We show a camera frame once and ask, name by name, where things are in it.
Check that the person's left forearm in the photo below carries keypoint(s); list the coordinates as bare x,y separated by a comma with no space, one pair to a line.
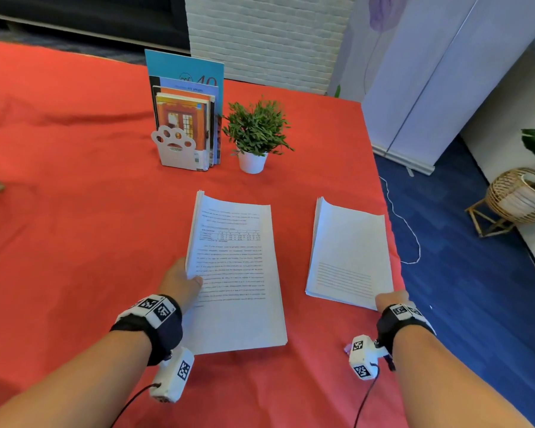
71,387

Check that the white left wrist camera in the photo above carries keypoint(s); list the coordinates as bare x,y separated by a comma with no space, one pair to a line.
169,383

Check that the black left wristband with markers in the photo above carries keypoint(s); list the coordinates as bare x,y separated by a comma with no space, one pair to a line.
165,334

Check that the orange house picture book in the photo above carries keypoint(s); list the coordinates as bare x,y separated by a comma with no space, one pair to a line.
178,111

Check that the black right wristband with markers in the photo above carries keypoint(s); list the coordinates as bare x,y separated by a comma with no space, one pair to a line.
396,329

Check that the plain orange book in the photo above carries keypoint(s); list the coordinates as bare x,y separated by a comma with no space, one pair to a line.
182,93

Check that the person's right hand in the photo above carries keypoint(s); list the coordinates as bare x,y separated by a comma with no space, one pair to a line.
394,298

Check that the black furniture piece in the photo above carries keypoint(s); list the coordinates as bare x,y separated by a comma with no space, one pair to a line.
93,17

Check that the white paw-shaped bookend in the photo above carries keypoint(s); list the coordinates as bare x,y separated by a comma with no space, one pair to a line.
178,160

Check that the small green plant white pot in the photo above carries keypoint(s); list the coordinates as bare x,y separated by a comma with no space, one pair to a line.
256,129

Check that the gathered white paper stack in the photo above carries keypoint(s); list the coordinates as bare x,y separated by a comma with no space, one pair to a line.
347,245

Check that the person's right forearm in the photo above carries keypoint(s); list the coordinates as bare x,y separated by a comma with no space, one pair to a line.
441,387

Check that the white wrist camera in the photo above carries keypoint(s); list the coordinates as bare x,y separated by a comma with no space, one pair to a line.
169,383
370,354

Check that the white brick pattern panel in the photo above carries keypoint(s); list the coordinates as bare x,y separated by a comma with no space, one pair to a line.
272,40

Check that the black wristband with markers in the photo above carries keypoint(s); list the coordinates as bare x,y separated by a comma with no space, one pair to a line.
396,329
165,334

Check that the red tablecloth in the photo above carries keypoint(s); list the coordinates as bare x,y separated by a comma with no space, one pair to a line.
71,196

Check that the many printed white papers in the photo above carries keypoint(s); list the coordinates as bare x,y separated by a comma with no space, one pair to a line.
236,271

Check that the plain white roll-up banner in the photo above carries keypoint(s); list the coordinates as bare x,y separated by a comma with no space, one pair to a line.
436,84

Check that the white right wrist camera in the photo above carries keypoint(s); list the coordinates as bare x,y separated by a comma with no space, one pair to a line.
370,354

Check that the person's left hand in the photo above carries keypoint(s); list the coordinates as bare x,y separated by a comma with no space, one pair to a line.
180,285

